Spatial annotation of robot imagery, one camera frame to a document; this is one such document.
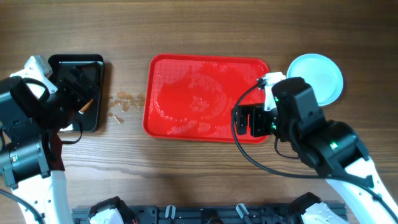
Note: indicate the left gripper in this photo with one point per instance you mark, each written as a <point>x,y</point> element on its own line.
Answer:
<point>83,98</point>

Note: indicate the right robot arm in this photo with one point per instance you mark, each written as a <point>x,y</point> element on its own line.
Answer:
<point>333,149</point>

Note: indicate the light blue plate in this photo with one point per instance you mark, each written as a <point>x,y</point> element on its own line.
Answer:
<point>323,74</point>

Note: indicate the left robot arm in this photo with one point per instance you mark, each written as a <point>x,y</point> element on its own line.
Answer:
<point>31,149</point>

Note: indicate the red plastic tray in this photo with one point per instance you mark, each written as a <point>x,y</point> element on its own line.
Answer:
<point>191,97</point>

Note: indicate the green and orange sponge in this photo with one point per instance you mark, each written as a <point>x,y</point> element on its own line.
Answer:
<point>86,107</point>

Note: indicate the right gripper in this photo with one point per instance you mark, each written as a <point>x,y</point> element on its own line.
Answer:
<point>257,112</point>

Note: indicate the black rectangular water tray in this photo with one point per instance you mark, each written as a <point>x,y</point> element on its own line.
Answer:
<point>90,118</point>

